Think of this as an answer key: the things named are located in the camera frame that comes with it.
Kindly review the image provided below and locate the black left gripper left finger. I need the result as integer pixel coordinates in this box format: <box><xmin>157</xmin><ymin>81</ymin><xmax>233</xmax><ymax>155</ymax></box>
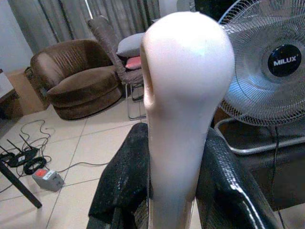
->
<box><xmin>88</xmin><ymin>123</ymin><xmax>153</xmax><ymax>229</ymax></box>

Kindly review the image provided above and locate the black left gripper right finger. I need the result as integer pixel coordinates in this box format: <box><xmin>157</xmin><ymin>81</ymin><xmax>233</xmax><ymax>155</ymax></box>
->
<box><xmin>195</xmin><ymin>127</ymin><xmax>281</xmax><ymax>229</ymax></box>

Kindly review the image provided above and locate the grey box with red button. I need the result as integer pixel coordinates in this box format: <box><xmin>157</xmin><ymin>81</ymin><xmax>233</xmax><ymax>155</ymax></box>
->
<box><xmin>31</xmin><ymin>167</ymin><xmax>65</xmax><ymax>192</ymax></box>

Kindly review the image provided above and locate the brown round sofa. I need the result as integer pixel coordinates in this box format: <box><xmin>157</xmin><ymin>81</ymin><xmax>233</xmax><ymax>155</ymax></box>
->
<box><xmin>30</xmin><ymin>39</ymin><xmax>123</xmax><ymax>121</ymax></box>

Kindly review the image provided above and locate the grey standing fan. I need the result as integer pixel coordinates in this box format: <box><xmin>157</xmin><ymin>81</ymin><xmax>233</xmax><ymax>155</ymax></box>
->
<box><xmin>218</xmin><ymin>0</ymin><xmax>305</xmax><ymax>127</ymax></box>

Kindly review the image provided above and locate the pink pillow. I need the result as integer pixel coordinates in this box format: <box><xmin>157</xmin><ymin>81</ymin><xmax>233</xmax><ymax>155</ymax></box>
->
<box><xmin>124</xmin><ymin>56</ymin><xmax>144</xmax><ymax>71</ymax></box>

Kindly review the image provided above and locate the brown cardboard box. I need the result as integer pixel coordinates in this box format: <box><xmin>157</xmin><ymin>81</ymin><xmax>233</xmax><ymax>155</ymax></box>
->
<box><xmin>4</xmin><ymin>68</ymin><xmax>48</xmax><ymax>120</ymax></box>

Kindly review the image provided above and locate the covered chair with metal legs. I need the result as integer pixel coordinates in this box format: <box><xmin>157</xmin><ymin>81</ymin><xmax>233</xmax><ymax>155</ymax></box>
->
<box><xmin>87</xmin><ymin>15</ymin><xmax>148</xmax><ymax>121</ymax></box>

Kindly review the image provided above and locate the grey pillow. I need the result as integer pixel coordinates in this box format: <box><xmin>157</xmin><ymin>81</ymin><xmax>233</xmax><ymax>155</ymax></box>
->
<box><xmin>116</xmin><ymin>32</ymin><xmax>146</xmax><ymax>58</ymax></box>

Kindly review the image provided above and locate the grey curtain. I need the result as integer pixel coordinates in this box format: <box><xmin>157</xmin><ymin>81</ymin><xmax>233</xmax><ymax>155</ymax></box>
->
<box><xmin>9</xmin><ymin>0</ymin><xmax>161</xmax><ymax>50</ymax></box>

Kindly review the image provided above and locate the thin white pole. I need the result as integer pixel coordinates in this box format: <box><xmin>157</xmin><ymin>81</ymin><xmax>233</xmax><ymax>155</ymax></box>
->
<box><xmin>84</xmin><ymin>0</ymin><xmax>94</xmax><ymax>20</ymax></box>

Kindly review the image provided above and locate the grey floor cable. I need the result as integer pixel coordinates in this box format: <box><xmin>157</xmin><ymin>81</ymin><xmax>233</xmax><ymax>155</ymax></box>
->
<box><xmin>58</xmin><ymin>161</ymin><xmax>111</xmax><ymax>174</ymax></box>

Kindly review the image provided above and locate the coiled black cable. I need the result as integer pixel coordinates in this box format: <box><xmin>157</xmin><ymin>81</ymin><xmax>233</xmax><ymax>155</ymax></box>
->
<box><xmin>23</xmin><ymin>156</ymin><xmax>48</xmax><ymax>177</ymax></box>

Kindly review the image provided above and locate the thin black floor cable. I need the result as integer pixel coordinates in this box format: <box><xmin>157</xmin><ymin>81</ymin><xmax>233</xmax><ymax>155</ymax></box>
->
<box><xmin>20</xmin><ymin>118</ymin><xmax>56</xmax><ymax>155</ymax></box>

